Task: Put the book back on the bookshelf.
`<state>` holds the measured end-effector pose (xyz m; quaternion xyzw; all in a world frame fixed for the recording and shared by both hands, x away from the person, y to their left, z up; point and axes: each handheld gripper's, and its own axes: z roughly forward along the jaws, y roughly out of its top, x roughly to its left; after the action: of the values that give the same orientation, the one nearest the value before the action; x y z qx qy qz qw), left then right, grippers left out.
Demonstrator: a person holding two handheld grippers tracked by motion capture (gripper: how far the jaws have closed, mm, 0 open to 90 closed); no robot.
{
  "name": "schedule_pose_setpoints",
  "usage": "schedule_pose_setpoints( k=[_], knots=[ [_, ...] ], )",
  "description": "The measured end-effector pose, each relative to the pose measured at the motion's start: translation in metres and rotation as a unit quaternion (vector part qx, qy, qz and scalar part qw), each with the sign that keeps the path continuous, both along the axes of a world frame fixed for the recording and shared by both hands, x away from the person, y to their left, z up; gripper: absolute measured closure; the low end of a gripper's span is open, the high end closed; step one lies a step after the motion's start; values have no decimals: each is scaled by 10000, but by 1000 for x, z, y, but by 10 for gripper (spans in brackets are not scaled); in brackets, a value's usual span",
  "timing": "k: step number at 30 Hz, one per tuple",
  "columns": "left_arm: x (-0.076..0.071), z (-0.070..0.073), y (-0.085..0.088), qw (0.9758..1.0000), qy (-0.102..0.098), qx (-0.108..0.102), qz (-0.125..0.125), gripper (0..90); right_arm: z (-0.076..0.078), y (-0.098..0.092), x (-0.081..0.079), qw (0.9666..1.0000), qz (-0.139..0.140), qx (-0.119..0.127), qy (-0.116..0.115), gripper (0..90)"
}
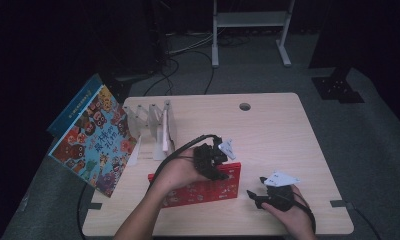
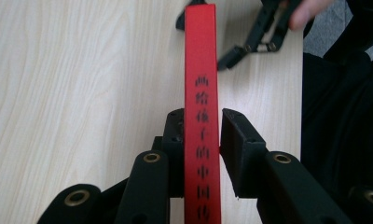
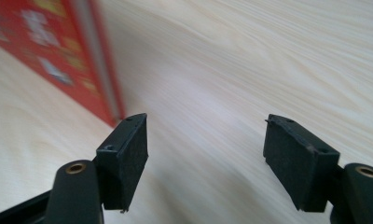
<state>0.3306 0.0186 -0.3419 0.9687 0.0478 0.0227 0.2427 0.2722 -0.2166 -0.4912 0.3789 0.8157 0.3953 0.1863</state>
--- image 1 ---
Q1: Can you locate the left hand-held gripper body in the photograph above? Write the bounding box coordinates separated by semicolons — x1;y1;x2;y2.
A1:
192;134;238;180

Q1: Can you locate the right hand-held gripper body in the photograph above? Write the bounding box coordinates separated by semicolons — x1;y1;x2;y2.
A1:
259;170;301;213

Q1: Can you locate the red picture book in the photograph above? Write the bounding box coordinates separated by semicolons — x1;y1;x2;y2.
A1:
147;162;242;210

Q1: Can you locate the white caterpillar picture book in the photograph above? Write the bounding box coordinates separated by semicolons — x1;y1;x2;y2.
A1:
161;108;171;153

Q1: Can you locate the white expandable book rack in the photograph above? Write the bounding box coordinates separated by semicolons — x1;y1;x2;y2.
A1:
122;99;178;167

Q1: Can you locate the colourful animals picture book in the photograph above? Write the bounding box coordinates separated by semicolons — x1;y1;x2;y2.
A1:
47;84;139;199

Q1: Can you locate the blue monster picture book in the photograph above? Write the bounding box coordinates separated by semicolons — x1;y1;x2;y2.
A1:
46;73;104;138

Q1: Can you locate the person's right hand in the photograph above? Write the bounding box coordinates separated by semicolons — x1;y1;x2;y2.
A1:
261;184;315;238

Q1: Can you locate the person's left hand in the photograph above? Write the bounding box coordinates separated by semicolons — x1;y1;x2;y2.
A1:
150;147;210;194

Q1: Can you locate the black stand base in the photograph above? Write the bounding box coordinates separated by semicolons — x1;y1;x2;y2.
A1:
310;65;366;105
102;73;133;103

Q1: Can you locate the left hand-held gripper cable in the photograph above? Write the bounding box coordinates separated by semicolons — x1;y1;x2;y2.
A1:
147;133;223;192

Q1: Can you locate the hand-held gripper cable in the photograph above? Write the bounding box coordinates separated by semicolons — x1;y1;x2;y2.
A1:
147;133;223;192
289;190;318;235

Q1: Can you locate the right hand-held gripper cable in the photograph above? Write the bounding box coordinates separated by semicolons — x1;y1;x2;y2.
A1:
289;190;318;235

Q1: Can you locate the black floor cable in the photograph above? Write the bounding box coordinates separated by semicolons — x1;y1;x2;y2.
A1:
143;57;181;97
187;49;216;96

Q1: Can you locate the thin black cable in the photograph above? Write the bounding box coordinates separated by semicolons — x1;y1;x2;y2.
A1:
347;202;384;240
76;182;90;240

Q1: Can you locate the grey floor cable bundle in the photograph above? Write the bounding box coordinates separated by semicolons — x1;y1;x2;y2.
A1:
165;30;216;57

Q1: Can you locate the white metal stand frame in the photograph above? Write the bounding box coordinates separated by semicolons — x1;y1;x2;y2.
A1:
211;0;297;69

